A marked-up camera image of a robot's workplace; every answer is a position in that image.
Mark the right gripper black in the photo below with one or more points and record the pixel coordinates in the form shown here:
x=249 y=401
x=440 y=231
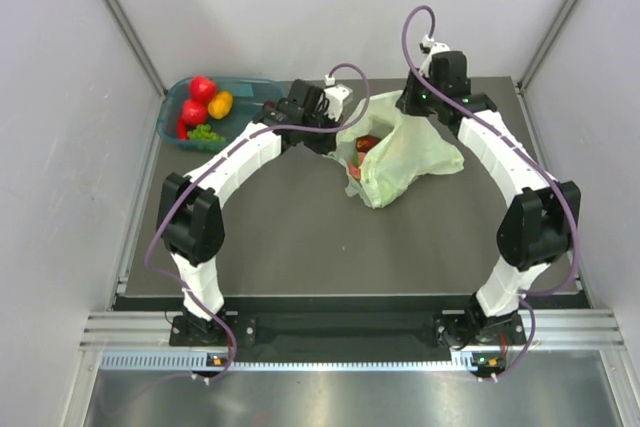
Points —
x=406 y=103

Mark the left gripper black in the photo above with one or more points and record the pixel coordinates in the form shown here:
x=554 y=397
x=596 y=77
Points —
x=323 y=146

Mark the dark red fake fruit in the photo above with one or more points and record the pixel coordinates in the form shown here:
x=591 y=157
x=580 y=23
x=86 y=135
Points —
x=365 y=143

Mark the pink fake peach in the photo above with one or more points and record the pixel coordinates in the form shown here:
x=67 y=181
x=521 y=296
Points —
x=354 y=168

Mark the light green plastic bag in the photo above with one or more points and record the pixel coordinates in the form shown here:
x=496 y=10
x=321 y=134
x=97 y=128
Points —
x=410 y=147

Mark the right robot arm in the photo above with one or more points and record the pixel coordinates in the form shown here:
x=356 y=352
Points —
x=536 y=228

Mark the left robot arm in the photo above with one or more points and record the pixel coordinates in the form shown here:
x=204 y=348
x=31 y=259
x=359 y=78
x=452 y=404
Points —
x=190 y=211

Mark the orange fake fruit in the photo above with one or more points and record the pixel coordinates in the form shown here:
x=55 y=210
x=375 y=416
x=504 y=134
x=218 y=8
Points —
x=221 y=105

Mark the upper red fake apple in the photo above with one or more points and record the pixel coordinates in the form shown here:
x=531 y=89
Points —
x=202 y=89

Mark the green fake grapes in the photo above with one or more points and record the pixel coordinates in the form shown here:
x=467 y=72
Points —
x=204 y=133

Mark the red fake chili pepper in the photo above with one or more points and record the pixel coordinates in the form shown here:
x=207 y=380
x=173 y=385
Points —
x=181 y=130

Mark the teal plastic basket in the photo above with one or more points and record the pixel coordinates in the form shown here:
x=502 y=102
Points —
x=249 y=96

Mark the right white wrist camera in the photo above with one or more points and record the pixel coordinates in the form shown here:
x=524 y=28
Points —
x=430 y=47

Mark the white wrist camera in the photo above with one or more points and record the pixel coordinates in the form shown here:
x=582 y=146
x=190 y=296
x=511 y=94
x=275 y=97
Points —
x=338 y=96
x=430 y=47

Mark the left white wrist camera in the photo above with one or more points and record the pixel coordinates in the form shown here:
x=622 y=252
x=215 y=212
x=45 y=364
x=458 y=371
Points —
x=338 y=96

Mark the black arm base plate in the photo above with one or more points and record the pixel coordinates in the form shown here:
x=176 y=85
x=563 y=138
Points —
x=431 y=329

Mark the aluminium frame rail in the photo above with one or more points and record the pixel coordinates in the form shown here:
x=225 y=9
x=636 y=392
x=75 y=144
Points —
x=126 y=330

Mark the grey slotted cable duct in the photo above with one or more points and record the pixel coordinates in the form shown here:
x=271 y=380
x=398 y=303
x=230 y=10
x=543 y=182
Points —
x=210 y=362

